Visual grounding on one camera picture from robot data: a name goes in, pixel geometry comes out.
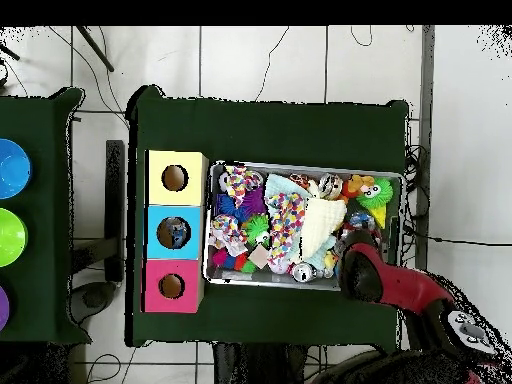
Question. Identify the green spiky ball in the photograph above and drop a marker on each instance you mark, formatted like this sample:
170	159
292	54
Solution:
258	229

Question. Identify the colourful patterned cloth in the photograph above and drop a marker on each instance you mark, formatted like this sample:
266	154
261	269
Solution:
226	234
240	184
286	228

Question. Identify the cream yellow cloth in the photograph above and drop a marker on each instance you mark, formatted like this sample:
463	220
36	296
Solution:
322	226

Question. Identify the red black drink can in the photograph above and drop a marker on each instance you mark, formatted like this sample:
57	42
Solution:
302	272

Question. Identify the crushed clear plastic bottle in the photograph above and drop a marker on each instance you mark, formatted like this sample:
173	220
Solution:
362	218

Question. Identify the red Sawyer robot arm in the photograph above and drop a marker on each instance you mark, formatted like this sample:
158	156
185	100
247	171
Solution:
408	292

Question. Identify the shallow clear mesh bin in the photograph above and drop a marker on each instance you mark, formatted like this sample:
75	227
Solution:
240	276

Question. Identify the wooden three-hole box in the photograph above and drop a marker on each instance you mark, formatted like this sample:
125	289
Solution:
174	206

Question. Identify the purple spiky ball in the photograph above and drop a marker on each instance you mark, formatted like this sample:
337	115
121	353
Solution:
256	202

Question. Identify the blue spiky ball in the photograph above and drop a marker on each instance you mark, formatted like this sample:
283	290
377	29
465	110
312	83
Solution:
226	206

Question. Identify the mint green cloth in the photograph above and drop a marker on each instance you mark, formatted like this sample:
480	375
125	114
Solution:
278	184

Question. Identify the crushed silver drink can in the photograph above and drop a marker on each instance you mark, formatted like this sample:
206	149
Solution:
330	186

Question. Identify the dark green table cloth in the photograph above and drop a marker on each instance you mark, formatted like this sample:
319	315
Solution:
264	128
56	240

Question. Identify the yellow rubber duck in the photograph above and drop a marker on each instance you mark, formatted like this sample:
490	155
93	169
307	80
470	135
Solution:
330	261

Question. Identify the brown plush bear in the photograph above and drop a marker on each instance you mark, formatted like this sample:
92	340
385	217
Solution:
360	184

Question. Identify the green fluffy toy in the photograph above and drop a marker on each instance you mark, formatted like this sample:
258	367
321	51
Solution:
376	194

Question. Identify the black flat bar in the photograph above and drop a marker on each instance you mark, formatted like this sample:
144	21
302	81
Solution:
115	208

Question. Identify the grey round base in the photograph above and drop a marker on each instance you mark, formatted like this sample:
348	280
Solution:
94	300

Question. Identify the black rod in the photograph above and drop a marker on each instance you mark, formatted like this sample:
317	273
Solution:
94	48

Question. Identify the green plastic bowl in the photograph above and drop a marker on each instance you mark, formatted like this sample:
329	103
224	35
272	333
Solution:
10	238

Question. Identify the blue plastic bowl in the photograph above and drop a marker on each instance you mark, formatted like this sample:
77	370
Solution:
12	168

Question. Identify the purple plastic bowl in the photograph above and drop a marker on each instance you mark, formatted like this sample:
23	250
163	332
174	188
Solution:
3	308

